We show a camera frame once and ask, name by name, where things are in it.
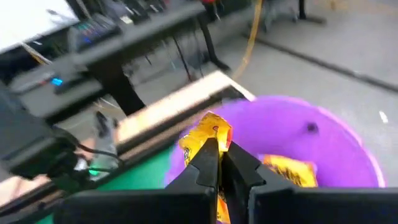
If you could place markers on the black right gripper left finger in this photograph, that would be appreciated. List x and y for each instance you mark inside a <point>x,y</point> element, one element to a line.
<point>186,205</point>

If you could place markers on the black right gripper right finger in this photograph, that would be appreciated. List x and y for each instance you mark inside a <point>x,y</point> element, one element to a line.
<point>280,205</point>

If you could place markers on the yellow Sour Patch candy pack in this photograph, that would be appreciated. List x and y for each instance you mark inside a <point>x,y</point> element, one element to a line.
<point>205,127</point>
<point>289,171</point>

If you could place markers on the purple jack-o-lantern bucket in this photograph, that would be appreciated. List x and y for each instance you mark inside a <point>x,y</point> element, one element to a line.
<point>280,130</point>

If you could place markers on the grey desk with black legs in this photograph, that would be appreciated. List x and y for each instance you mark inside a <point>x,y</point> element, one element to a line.
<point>140,34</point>

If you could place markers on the grey device with blue light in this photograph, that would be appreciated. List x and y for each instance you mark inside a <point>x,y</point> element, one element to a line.
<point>56,81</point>

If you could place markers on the backlit computer keyboard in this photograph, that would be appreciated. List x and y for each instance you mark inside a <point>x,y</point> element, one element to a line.
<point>93,31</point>

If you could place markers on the whiteboard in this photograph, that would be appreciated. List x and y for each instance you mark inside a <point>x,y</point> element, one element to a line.
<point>31,21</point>

